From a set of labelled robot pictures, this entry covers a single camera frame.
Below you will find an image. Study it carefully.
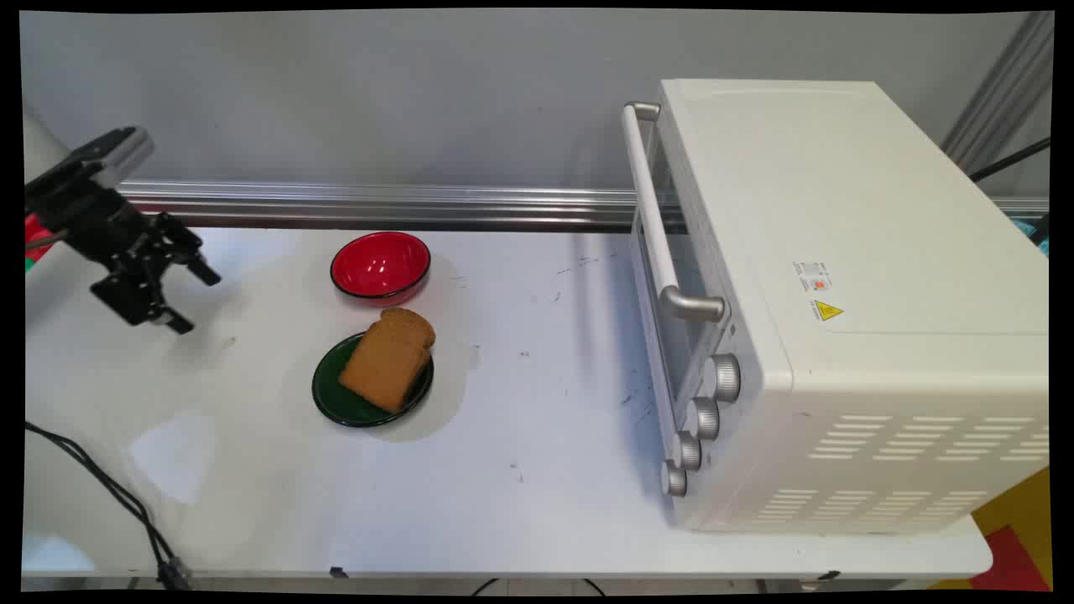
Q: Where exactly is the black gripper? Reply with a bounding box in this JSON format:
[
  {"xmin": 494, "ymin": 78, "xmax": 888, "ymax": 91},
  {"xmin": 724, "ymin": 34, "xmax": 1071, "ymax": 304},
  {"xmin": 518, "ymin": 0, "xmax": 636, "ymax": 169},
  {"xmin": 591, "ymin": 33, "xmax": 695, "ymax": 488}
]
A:
[{"xmin": 24, "ymin": 164, "xmax": 223, "ymax": 336}]

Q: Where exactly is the red object behind arm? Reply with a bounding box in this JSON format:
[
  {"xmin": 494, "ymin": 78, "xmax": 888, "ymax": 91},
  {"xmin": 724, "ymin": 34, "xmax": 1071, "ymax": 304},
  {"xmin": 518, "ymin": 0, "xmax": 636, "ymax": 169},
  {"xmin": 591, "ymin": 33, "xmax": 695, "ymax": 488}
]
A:
[{"xmin": 24, "ymin": 212, "xmax": 55, "ymax": 263}]

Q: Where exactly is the dark green plate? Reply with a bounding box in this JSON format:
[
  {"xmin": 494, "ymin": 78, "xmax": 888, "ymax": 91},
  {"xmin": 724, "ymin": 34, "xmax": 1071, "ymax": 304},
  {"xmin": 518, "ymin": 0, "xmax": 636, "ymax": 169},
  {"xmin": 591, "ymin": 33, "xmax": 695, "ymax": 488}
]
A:
[{"xmin": 311, "ymin": 332, "xmax": 435, "ymax": 430}]

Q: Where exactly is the red bowl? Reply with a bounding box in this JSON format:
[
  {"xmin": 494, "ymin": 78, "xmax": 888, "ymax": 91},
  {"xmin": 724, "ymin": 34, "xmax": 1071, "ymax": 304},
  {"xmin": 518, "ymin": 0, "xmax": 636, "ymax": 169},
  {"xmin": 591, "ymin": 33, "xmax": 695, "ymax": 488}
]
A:
[{"xmin": 330, "ymin": 231, "xmax": 433, "ymax": 307}]

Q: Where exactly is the brown bread slice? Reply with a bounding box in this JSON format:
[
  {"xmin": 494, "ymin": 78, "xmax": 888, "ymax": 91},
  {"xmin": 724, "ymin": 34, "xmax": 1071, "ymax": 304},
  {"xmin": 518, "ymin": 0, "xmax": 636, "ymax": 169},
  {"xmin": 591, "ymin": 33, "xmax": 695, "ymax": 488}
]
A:
[{"xmin": 338, "ymin": 307, "xmax": 438, "ymax": 415}]

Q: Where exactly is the white toaster oven body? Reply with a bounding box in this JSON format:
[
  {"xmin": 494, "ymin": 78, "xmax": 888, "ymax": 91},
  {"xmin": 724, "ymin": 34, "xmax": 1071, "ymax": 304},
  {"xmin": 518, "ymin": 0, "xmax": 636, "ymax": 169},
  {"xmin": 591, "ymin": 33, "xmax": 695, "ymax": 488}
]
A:
[{"xmin": 653, "ymin": 78, "xmax": 1051, "ymax": 535}]

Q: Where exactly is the yellow foam floor mat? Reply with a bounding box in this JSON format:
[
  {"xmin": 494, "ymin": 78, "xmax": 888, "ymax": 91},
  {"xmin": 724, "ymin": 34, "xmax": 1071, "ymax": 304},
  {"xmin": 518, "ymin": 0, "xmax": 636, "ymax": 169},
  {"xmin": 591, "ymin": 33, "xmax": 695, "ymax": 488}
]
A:
[{"xmin": 930, "ymin": 466, "xmax": 1052, "ymax": 591}]

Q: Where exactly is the red foam floor mat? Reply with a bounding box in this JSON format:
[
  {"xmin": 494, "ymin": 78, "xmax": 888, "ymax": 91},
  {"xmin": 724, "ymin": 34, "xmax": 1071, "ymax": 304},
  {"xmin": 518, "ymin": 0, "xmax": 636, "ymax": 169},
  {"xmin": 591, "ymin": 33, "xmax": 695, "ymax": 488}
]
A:
[{"xmin": 970, "ymin": 523, "xmax": 1052, "ymax": 592}]

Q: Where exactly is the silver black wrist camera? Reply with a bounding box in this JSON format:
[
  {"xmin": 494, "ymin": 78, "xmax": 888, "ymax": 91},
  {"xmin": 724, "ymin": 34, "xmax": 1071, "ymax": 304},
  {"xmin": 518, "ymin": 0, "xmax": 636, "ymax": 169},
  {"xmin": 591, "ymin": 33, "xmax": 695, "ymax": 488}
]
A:
[{"xmin": 25, "ymin": 126, "xmax": 157, "ymax": 199}]

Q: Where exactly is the aluminium table rail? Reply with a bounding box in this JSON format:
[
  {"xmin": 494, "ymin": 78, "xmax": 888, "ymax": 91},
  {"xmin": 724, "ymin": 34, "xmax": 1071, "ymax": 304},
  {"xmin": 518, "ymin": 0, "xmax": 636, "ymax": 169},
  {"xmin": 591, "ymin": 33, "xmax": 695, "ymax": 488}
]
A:
[{"xmin": 116, "ymin": 178, "xmax": 1051, "ymax": 234}]

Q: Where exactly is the thin black cable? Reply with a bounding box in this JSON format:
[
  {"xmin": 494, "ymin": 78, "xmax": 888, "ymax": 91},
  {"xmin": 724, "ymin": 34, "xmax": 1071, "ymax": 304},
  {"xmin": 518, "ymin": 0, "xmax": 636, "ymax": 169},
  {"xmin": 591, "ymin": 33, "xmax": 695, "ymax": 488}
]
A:
[{"xmin": 968, "ymin": 137, "xmax": 1051, "ymax": 183}]

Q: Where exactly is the aluminium frame post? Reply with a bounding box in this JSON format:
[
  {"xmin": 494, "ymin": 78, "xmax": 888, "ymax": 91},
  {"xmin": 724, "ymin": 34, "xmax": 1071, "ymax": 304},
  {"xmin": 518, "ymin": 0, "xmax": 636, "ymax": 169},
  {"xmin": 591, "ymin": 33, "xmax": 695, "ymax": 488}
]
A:
[{"xmin": 940, "ymin": 12, "xmax": 1055, "ymax": 174}]

